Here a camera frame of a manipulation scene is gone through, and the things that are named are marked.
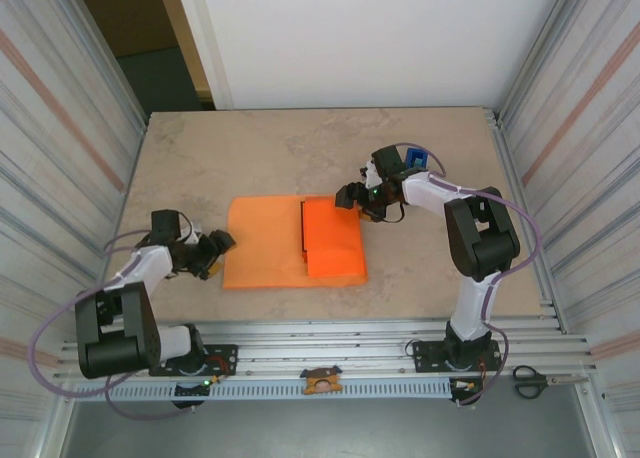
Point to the orange cloth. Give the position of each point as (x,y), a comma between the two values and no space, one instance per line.
(260,243)

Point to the blue tape dispenser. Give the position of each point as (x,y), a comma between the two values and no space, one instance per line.
(415,157)

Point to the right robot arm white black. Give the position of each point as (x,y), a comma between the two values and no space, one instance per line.
(425,193)

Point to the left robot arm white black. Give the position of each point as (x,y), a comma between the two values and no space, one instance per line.
(145,265)

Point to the black controller board green light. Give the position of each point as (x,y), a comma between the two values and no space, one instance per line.
(192,389)

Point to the brown toy figure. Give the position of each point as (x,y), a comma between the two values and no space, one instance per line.
(321,380)

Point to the grey metal sheet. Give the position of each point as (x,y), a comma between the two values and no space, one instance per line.
(325,428)

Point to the black controller board yellow plug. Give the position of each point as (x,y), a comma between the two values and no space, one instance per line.
(462,387)

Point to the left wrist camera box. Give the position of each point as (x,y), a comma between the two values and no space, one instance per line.
(191,234)

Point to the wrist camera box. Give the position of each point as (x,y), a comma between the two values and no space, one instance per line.
(371,174)
(191,234)

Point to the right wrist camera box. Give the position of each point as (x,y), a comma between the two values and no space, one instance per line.
(371,174)

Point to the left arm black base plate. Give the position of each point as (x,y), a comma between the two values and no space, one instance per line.
(222,358)

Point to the aluminium extrusion frame rails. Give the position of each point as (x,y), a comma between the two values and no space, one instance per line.
(325,348)

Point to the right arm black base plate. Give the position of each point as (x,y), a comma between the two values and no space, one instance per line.
(430,355)

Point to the corrugated translucent enclosure panel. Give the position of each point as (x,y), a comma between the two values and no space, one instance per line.
(50,178)
(590,178)

